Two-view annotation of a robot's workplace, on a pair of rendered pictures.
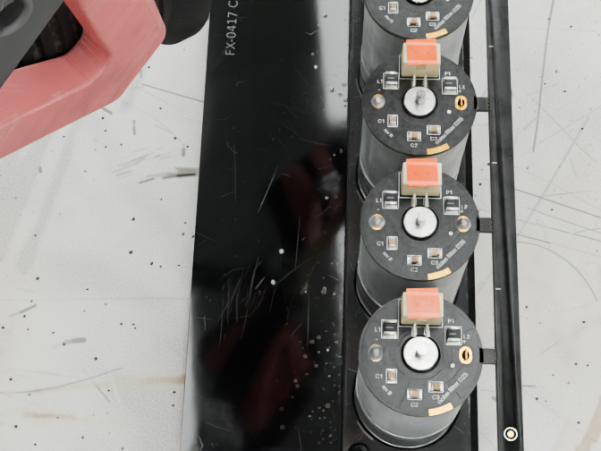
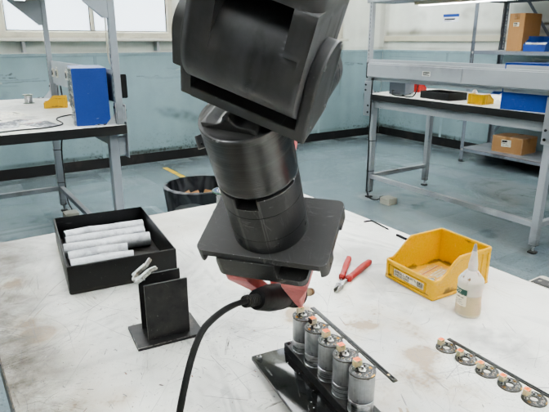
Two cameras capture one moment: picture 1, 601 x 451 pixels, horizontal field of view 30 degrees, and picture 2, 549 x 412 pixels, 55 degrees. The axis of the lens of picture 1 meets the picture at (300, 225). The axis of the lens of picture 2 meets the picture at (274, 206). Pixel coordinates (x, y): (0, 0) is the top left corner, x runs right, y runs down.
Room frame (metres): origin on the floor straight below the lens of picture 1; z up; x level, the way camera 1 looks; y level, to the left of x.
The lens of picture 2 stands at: (-0.26, 0.26, 1.10)
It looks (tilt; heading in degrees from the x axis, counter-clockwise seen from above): 18 degrees down; 329
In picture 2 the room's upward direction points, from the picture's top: straight up
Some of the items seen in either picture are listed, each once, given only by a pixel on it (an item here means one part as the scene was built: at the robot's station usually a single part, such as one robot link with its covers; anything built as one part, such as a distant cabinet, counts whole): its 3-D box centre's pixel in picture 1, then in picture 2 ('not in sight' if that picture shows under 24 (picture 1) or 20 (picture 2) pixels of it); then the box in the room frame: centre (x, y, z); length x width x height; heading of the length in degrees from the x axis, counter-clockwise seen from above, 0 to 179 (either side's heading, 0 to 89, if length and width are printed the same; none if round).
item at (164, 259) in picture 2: not in sight; (111, 244); (0.59, 0.07, 0.77); 0.24 x 0.16 x 0.04; 175
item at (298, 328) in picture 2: not in sight; (303, 334); (0.16, -0.03, 0.79); 0.02 x 0.02 x 0.05
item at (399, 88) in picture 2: not in sight; (401, 87); (2.41, -2.34, 0.80); 0.15 x 0.12 x 0.10; 112
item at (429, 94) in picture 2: not in sight; (443, 95); (2.07, -2.37, 0.77); 0.24 x 0.16 x 0.04; 178
